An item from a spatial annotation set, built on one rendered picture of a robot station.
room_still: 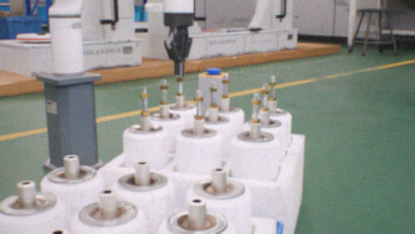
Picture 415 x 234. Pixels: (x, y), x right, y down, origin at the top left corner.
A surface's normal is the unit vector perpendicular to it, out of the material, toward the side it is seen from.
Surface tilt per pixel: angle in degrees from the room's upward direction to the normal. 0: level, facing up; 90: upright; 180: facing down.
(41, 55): 90
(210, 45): 90
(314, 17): 90
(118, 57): 90
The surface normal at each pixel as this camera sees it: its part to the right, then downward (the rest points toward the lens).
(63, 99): -0.03, 0.24
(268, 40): 0.69, 0.16
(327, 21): -0.72, 0.16
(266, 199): -0.26, 0.22
